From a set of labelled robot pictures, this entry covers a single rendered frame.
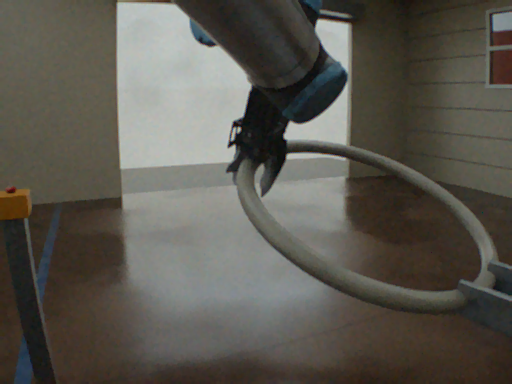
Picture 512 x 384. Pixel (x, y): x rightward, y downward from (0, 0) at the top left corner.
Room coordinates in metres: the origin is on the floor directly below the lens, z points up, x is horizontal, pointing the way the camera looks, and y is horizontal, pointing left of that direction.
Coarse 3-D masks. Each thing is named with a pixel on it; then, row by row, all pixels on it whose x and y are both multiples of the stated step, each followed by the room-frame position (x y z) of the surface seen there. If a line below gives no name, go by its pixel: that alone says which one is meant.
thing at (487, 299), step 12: (492, 264) 0.51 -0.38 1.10; (504, 264) 0.50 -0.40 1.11; (504, 276) 0.49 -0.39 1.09; (468, 288) 0.44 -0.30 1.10; (480, 288) 0.43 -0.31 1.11; (504, 288) 0.49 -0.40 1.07; (468, 300) 0.43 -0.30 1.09; (480, 300) 0.42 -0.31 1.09; (492, 300) 0.41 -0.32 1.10; (504, 300) 0.39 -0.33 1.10; (456, 312) 0.45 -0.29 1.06; (468, 312) 0.43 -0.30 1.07; (480, 312) 0.42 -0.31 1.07; (492, 312) 0.40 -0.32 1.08; (504, 312) 0.39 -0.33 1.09; (492, 324) 0.40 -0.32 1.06; (504, 324) 0.39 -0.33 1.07
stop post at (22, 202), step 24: (0, 192) 1.17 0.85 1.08; (24, 192) 1.17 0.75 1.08; (0, 216) 1.10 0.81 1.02; (24, 216) 1.14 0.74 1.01; (24, 240) 1.15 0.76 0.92; (24, 264) 1.14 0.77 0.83; (24, 288) 1.13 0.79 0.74; (24, 312) 1.13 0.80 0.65; (24, 336) 1.12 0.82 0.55; (48, 360) 1.15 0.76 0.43
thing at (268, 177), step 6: (270, 156) 0.70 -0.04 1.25; (276, 156) 0.71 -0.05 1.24; (264, 162) 0.72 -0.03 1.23; (270, 162) 0.71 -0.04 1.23; (270, 168) 0.71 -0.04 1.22; (264, 174) 0.69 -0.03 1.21; (270, 174) 0.72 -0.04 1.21; (264, 180) 0.69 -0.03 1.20; (270, 180) 0.72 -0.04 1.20; (264, 186) 0.70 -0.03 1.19; (270, 186) 0.72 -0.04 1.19; (264, 192) 0.73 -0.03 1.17
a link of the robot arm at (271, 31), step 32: (192, 0) 0.28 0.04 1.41; (224, 0) 0.28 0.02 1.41; (256, 0) 0.29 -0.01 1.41; (288, 0) 0.33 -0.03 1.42; (224, 32) 0.32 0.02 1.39; (256, 32) 0.32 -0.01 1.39; (288, 32) 0.35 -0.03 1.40; (256, 64) 0.37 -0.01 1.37; (288, 64) 0.38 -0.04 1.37; (320, 64) 0.42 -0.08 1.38; (288, 96) 0.44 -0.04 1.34; (320, 96) 0.44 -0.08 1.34
